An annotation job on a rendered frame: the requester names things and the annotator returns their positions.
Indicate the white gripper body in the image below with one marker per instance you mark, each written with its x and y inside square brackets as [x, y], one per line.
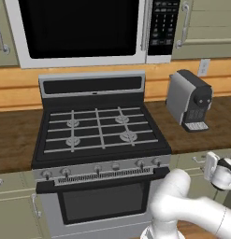
[211, 165]

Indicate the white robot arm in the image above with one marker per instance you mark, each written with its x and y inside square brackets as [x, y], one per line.
[174, 200]

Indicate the green drawer front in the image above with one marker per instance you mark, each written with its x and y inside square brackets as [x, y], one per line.
[185, 160]
[17, 183]

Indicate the green base cupboard door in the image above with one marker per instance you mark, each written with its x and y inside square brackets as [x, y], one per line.
[201, 186]
[14, 217]

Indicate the silver stove knob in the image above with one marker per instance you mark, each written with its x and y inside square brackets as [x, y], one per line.
[97, 169]
[156, 161]
[140, 162]
[46, 174]
[116, 166]
[65, 171]

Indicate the grey and black coffee machine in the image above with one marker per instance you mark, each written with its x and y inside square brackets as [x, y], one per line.
[188, 96]

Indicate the silver and black stove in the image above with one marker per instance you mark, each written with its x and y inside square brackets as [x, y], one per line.
[101, 130]

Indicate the oven door with window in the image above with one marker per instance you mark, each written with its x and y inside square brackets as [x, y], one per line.
[101, 202]

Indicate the white microwave oven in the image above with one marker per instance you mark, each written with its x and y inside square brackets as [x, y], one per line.
[82, 62]

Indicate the microwave door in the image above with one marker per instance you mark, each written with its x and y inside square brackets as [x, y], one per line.
[79, 28]

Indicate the white wall socket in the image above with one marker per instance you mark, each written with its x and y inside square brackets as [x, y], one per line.
[204, 67]

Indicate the green wall cupboard door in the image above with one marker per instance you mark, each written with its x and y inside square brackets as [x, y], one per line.
[3, 59]
[210, 28]

